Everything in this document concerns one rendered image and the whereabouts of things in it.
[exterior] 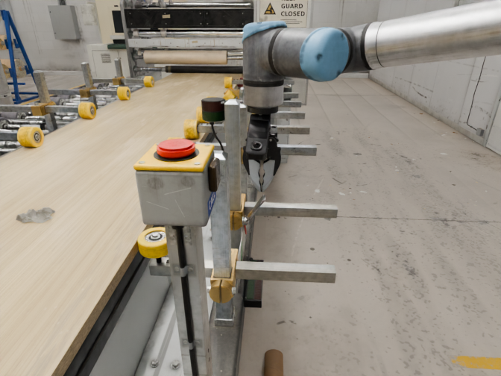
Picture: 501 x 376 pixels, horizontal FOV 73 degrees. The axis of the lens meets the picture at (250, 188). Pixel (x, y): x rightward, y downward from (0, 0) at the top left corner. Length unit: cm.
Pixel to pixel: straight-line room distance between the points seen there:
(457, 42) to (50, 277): 84
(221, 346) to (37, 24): 1122
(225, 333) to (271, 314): 102
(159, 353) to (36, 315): 35
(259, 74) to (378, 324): 148
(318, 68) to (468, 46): 24
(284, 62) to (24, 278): 65
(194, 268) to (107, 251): 41
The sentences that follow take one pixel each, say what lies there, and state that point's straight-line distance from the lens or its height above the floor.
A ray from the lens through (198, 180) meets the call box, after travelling 34.
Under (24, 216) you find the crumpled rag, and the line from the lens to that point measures 103.
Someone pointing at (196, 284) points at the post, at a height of 106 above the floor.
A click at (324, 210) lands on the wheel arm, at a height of 86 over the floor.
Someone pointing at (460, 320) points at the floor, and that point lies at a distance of 212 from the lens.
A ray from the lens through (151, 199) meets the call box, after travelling 36.
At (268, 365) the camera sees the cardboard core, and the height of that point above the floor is 7.
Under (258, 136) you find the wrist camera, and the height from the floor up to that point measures 113.
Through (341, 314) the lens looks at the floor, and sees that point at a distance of 192.
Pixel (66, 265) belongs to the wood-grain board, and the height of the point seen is 90.
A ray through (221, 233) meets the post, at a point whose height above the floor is 96.
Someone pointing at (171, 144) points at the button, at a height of 123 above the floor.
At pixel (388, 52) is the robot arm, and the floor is 130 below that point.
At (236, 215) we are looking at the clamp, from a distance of 94.
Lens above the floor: 135
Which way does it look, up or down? 26 degrees down
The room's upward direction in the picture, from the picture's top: straight up
